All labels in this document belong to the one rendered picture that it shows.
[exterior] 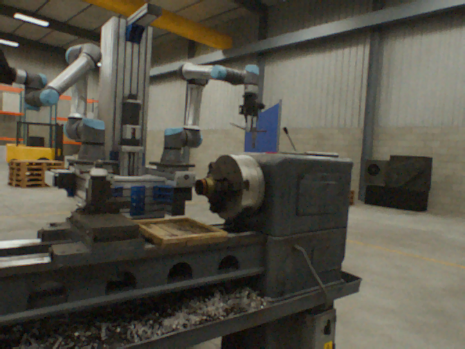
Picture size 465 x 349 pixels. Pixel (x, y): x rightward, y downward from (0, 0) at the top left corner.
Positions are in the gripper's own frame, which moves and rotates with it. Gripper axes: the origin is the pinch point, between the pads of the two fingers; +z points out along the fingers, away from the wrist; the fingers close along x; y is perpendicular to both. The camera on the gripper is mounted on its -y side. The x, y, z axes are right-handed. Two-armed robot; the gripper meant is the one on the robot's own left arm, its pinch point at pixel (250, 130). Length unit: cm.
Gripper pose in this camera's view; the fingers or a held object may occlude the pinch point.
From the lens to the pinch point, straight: 186.0
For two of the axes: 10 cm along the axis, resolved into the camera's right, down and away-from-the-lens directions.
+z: -0.6, 10.0, 0.6
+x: -8.0, -0.2, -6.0
